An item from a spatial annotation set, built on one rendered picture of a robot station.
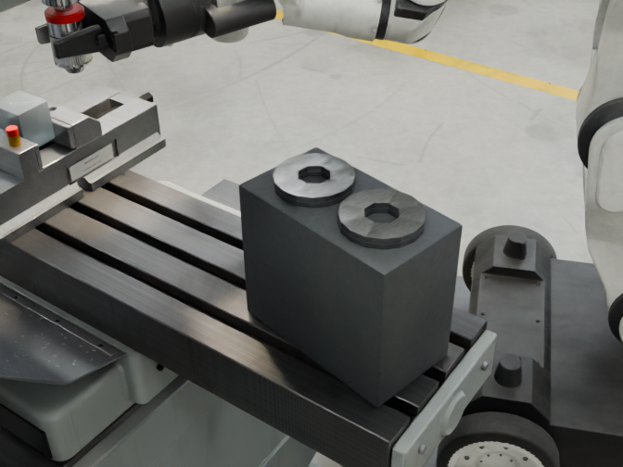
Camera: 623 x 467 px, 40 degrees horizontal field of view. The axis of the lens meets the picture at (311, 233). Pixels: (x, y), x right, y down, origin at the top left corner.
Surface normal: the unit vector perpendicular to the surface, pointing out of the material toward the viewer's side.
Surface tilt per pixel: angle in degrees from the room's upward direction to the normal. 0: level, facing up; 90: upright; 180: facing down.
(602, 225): 115
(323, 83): 0
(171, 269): 0
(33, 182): 90
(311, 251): 90
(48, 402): 0
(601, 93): 90
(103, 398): 90
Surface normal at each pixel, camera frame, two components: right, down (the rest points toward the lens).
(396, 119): -0.01, -0.81
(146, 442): 0.82, 0.33
